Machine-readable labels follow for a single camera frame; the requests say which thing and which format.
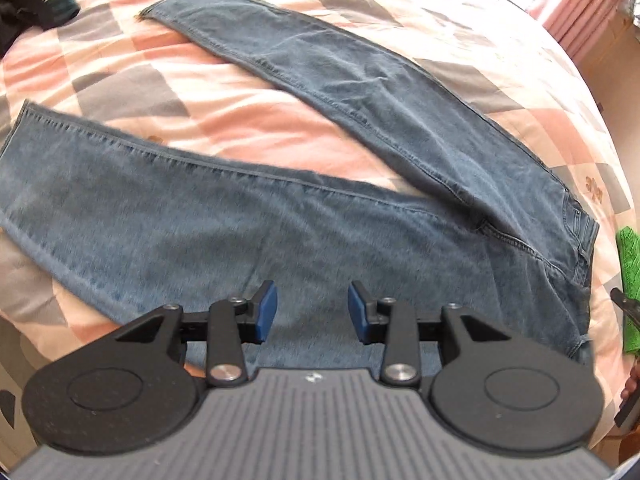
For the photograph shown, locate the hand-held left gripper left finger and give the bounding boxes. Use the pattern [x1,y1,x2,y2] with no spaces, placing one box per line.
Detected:
[117,280,279,387]

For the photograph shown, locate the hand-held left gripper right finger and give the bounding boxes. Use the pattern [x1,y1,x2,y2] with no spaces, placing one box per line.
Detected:
[348,281,512,385]

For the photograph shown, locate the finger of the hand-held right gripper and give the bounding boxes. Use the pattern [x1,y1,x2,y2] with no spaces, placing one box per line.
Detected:
[615,391,640,429]
[610,287,640,317]

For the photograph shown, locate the blue denim jeans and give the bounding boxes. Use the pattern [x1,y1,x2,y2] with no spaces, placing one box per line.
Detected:
[0,0,601,367]

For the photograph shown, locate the green knitted cloth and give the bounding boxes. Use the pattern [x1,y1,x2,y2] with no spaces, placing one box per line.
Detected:
[615,227,640,356]

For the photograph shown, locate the pink grey patchwork bedsheet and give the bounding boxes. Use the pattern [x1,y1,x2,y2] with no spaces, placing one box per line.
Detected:
[0,0,637,461]

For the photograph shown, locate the dark cloth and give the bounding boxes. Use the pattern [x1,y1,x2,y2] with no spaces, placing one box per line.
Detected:
[0,0,36,58]

